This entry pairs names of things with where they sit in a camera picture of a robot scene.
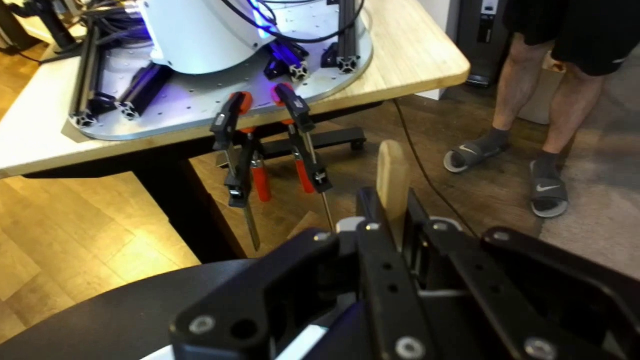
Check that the wooden spatula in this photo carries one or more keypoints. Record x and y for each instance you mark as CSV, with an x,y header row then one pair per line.
x,y
392,186

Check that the round black table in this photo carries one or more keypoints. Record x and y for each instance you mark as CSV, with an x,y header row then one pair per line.
x,y
129,323

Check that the black orange clamp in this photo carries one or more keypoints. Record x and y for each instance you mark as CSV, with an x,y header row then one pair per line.
x,y
239,153
301,126

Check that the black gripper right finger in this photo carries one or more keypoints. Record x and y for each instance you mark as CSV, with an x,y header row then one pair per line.
x,y
541,302

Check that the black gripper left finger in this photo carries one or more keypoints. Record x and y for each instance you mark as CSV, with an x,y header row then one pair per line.
x,y
332,292

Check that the wooden robot mounting table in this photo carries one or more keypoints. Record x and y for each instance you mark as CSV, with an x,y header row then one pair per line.
x,y
403,51

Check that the black orange clamp left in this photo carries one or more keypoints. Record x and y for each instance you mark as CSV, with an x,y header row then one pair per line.
x,y
239,153

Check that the black orange clamp right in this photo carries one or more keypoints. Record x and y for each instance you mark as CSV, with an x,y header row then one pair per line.
x,y
301,126

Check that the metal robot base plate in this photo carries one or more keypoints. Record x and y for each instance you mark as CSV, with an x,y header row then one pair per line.
x,y
199,53

